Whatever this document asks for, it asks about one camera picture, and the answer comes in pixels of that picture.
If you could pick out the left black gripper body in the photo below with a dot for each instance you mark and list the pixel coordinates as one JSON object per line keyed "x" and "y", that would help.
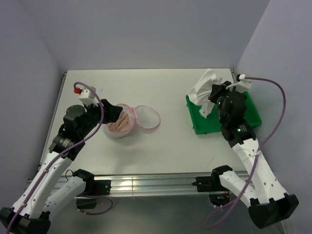
{"x": 93, "y": 115}

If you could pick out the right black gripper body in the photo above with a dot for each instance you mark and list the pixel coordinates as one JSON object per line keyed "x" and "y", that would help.
{"x": 221, "y": 111}

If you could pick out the beige bra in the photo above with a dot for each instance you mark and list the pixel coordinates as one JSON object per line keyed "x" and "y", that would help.
{"x": 121, "y": 125}

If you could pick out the white cloth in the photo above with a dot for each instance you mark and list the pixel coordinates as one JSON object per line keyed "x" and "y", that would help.
{"x": 199, "y": 94}

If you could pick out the mesh laundry bag pink trim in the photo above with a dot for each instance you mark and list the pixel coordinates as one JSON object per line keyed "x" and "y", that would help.
{"x": 143, "y": 116}

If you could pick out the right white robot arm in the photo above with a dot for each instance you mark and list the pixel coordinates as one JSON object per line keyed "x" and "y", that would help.
{"x": 266, "y": 199}

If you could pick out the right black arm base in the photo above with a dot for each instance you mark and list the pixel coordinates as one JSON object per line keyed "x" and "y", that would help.
{"x": 218, "y": 195}

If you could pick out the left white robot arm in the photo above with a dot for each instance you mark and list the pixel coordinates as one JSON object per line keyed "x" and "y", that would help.
{"x": 33, "y": 211}

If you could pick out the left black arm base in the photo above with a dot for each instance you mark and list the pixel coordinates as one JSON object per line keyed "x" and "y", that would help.
{"x": 95, "y": 199}

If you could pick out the green plastic tray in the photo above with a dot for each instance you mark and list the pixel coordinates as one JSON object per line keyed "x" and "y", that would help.
{"x": 210, "y": 124}

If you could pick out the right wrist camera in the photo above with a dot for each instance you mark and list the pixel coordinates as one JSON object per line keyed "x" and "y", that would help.
{"x": 241, "y": 85}

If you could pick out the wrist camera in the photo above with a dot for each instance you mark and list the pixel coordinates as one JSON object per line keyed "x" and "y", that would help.
{"x": 241, "y": 85}
{"x": 85, "y": 96}

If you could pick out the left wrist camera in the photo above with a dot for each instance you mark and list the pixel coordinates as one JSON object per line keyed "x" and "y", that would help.
{"x": 85, "y": 96}

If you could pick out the aluminium frame rail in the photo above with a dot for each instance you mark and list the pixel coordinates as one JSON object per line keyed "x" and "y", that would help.
{"x": 121, "y": 186}

